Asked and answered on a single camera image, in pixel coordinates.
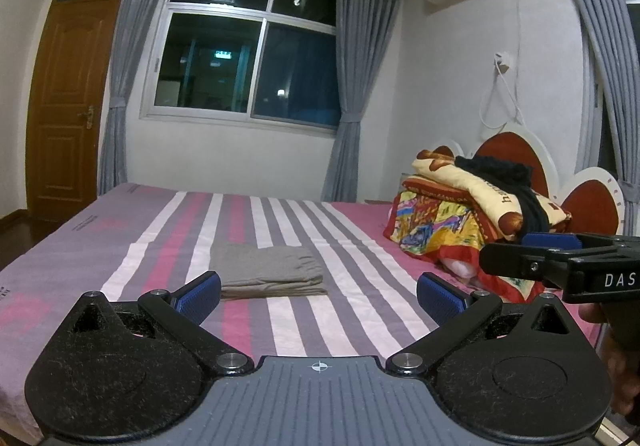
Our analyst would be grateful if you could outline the colourful red-edged quilt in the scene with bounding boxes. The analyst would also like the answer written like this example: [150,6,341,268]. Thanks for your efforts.
[382,188,548,305]

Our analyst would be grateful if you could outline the person's right hand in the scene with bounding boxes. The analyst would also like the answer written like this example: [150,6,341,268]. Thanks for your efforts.
[604,326,640,425]

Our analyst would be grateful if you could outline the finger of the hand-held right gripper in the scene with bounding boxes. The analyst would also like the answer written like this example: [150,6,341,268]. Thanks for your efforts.
[521,232,640,251]
[478,242,582,287]

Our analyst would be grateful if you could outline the grey curtain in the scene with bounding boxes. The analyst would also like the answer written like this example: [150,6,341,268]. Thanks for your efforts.
[97,0,192,197]
[320,0,414,205]
[542,0,640,207]

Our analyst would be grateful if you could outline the pale pink pillow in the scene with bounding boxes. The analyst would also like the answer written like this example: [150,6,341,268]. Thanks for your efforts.
[444,256,482,283]

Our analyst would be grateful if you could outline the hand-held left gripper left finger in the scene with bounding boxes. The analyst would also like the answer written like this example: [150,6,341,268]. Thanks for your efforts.
[64,271,255,378]

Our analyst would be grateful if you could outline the red and white headboard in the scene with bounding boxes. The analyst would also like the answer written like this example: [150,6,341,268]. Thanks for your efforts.
[429,131,627,237]

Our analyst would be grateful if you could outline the sliding glass window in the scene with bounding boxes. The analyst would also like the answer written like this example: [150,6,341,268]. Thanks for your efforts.
[140,0,344,133]

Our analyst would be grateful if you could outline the brown wooden door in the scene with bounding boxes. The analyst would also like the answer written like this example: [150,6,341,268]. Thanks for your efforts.
[25,0,124,227]

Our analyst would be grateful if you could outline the striped pink bed sheet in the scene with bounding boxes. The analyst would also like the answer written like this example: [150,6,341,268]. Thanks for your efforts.
[0,183,601,429]

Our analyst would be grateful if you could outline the black garment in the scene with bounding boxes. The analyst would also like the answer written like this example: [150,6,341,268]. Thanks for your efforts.
[454,155,554,235]

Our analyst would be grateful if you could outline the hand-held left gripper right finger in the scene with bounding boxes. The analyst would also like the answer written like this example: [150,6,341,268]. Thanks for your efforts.
[385,271,577,378]

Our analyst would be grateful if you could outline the cream printed blanket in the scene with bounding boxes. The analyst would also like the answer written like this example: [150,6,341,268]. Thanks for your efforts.
[402,148,574,243]

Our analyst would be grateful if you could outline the grey pants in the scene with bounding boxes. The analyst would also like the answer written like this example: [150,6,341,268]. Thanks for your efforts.
[209,243,329,301]

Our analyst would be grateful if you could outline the white power cable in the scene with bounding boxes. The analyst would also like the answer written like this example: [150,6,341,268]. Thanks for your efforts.
[479,60,527,133]

